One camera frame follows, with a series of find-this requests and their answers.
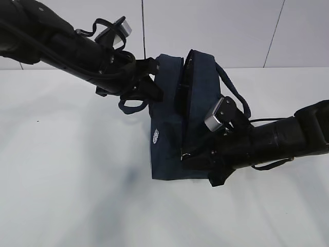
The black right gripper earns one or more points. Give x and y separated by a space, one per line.
228 153

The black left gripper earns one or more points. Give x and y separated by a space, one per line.
121 74

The navy blue lunch bag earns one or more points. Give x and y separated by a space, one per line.
191 88

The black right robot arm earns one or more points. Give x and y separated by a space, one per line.
263 147

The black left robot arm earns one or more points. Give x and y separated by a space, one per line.
32 33

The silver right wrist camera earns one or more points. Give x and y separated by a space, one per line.
224 113

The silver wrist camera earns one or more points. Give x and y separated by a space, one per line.
224 113
115 34

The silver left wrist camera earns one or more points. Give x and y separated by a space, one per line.
115 34

